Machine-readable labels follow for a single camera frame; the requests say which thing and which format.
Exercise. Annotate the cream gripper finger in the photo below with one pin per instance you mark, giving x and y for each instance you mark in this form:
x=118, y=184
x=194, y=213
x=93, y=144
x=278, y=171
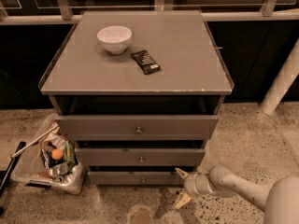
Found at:
x=182, y=199
x=182, y=173

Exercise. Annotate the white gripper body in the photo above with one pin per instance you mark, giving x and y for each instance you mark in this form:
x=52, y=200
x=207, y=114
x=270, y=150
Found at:
x=192, y=184

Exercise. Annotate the grey bottom drawer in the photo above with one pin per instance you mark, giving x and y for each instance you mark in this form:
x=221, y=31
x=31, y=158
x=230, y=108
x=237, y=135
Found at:
x=136, y=178

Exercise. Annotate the grey drawer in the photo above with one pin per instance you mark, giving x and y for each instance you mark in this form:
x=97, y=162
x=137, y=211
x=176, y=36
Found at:
x=140, y=156
x=137, y=127
x=136, y=178

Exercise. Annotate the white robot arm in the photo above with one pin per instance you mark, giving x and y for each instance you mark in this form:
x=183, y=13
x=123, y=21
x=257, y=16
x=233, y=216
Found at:
x=280, y=203

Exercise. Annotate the grey drawer cabinet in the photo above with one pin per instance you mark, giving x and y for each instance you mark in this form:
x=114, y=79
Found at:
x=85, y=79

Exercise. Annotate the grey middle drawer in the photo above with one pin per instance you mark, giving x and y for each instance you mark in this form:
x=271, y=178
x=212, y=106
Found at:
x=140, y=156

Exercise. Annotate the grey top drawer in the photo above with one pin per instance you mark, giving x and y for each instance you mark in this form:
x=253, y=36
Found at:
x=137, y=127

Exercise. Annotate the black snack bar wrapper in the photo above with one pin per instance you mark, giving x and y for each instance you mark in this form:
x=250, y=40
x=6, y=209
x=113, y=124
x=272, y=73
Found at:
x=147, y=64

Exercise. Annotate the green snack bag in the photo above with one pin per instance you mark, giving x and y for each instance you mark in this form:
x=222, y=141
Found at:
x=69, y=156

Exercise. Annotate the orange fruit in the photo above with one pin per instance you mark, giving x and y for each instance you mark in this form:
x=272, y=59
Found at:
x=57, y=154

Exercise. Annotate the silver can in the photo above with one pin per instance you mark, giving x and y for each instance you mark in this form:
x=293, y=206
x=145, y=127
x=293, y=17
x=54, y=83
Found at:
x=54, y=172

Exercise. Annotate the clear plastic bin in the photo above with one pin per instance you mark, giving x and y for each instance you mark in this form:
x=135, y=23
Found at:
x=34, y=163

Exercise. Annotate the white stick in bin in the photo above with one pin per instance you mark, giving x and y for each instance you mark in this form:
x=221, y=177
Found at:
x=35, y=141

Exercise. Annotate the white ceramic bowl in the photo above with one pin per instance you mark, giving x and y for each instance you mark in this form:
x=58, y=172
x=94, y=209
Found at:
x=115, y=39

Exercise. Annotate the black flat object on floor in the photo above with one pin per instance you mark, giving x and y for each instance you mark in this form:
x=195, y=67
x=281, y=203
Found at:
x=6, y=174

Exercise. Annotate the white diagonal post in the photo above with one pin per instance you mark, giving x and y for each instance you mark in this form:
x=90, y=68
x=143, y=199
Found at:
x=283, y=81

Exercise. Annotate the metal railing frame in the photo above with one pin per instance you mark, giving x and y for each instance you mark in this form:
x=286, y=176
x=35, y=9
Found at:
x=22, y=12

